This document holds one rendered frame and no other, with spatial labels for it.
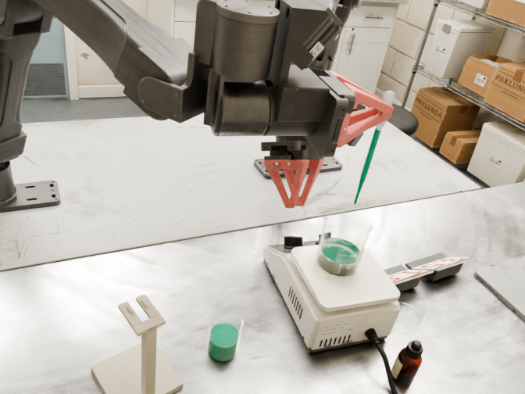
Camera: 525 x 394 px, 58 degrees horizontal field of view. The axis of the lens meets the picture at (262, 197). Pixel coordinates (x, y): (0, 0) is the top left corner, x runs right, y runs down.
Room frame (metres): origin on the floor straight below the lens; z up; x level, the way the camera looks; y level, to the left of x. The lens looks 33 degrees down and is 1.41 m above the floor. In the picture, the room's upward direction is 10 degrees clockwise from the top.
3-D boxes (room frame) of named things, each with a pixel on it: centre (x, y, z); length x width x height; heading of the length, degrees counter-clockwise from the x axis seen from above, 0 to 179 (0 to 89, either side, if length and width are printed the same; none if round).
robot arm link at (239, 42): (0.46, 0.07, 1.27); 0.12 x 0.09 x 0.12; 65
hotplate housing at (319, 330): (0.53, -0.12, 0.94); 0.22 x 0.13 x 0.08; 24
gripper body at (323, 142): (0.47, -0.02, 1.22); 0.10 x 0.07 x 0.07; 24
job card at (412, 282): (0.60, -0.24, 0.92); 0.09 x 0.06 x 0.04; 123
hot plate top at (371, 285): (0.51, -0.13, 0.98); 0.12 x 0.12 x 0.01; 24
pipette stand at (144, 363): (0.35, 0.11, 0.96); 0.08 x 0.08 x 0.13; 44
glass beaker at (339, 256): (0.52, -0.11, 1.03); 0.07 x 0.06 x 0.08; 97
